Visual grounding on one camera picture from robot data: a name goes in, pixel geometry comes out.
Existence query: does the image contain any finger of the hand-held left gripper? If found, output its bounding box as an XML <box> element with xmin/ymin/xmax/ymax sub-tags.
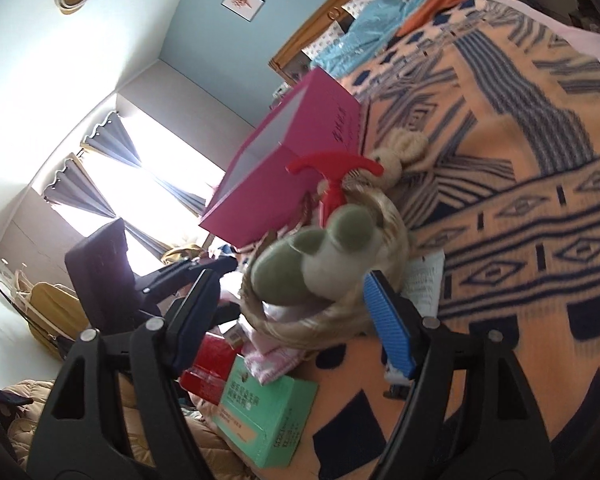
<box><xmin>136</xmin><ymin>255</ymin><xmax>239</xmax><ymax>295</ymax></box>

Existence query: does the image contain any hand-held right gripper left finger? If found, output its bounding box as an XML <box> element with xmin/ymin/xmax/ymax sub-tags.
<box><xmin>26</xmin><ymin>269</ymin><xmax>222</xmax><ymax>480</ymax></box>

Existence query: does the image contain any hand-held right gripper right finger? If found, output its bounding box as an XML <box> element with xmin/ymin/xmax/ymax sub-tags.
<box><xmin>363</xmin><ymin>269</ymin><xmax>555</xmax><ymax>480</ymax></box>

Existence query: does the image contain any woven basket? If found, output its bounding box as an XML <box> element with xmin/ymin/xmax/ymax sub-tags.
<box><xmin>240</xmin><ymin>180</ymin><xmax>411</xmax><ymax>348</ymax></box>

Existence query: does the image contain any olive green plush toy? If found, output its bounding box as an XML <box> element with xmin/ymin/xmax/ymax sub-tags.
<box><xmin>254</xmin><ymin>205</ymin><xmax>381</xmax><ymax>306</ymax></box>

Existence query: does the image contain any pink cardboard box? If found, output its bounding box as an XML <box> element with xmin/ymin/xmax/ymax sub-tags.
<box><xmin>198</xmin><ymin>66</ymin><xmax>376</xmax><ymax>250</ymax></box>

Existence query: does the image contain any red box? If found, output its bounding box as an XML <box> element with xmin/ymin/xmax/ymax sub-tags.
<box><xmin>179</xmin><ymin>332</ymin><xmax>238</xmax><ymax>406</ymax></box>

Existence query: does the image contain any white paper leaflet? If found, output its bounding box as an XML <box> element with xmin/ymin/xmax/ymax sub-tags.
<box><xmin>400</xmin><ymin>251</ymin><xmax>446</xmax><ymax>318</ymax></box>

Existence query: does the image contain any yellow bag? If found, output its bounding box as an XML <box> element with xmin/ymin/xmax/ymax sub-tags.
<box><xmin>27</xmin><ymin>282</ymin><xmax>88</xmax><ymax>361</ymax></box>

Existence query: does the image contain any pink cloth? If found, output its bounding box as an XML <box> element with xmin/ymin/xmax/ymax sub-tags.
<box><xmin>242</xmin><ymin>330</ymin><xmax>306</xmax><ymax>386</ymax></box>

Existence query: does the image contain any grey curtain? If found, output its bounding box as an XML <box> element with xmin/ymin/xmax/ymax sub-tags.
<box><xmin>82</xmin><ymin>110</ymin><xmax>208</xmax><ymax>216</ymax></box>
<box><xmin>44</xmin><ymin>152</ymin><xmax>166</xmax><ymax>261</ymax></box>

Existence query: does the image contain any green box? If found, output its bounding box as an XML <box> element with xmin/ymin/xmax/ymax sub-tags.
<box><xmin>215</xmin><ymin>355</ymin><xmax>320</xmax><ymax>470</ymax></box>

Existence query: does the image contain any beige puffy jacket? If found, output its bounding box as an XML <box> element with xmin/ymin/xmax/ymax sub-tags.
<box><xmin>5</xmin><ymin>375</ymin><xmax>261</xmax><ymax>480</ymax></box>

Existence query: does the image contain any orange printed blanket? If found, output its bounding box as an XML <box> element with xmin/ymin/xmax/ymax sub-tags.
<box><xmin>300</xmin><ymin>0</ymin><xmax>600</xmax><ymax>480</ymax></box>

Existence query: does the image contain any red plastic tool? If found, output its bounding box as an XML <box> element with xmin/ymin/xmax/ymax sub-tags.
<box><xmin>286</xmin><ymin>151</ymin><xmax>385</xmax><ymax>226</ymax></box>

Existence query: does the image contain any beige crochet plush toy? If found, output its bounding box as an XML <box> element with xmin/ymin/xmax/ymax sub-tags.
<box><xmin>367</xmin><ymin>127</ymin><xmax>431</xmax><ymax>188</ymax></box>

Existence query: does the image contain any framed flower picture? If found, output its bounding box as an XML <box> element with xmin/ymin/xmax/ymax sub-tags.
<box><xmin>221</xmin><ymin>0</ymin><xmax>266</xmax><ymax>22</ymax></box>

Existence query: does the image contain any wooden headboard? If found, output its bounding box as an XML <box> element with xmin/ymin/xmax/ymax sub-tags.
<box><xmin>269</xmin><ymin>0</ymin><xmax>433</xmax><ymax>78</ymax></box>

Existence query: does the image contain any blue quilt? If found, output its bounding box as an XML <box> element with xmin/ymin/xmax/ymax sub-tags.
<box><xmin>325</xmin><ymin>0</ymin><xmax>443</xmax><ymax>78</ymax></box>

